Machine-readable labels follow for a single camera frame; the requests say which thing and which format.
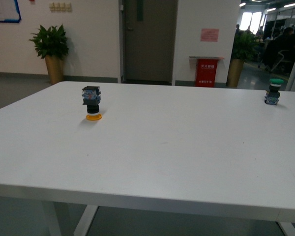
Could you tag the beige wall switch panel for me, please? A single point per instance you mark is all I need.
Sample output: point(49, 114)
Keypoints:
point(60, 6)

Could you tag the pink wall notice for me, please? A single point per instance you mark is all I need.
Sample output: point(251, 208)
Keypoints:
point(209, 35)

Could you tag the red fire extinguisher box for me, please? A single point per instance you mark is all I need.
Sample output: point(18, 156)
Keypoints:
point(206, 68)

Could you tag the left potted green plant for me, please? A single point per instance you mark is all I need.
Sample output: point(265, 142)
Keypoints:
point(51, 46)

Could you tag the grey door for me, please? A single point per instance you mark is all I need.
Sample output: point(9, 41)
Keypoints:
point(149, 28)

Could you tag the blue framed whiteboard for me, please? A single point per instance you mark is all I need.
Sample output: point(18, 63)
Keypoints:
point(9, 11)

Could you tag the potted green plant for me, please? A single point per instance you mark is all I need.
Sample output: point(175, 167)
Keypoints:
point(51, 46)
point(243, 50)

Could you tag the seated person in black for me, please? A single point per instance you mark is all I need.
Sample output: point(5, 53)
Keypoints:
point(286, 42)

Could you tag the green push button switch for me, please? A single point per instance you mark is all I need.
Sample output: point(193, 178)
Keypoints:
point(272, 94)

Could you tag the white table leg frame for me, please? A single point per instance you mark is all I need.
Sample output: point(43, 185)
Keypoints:
point(59, 220)

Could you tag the right potted green plant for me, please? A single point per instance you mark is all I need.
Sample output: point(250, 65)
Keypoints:
point(243, 50)

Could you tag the office chair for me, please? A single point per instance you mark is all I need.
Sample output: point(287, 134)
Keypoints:
point(276, 61)

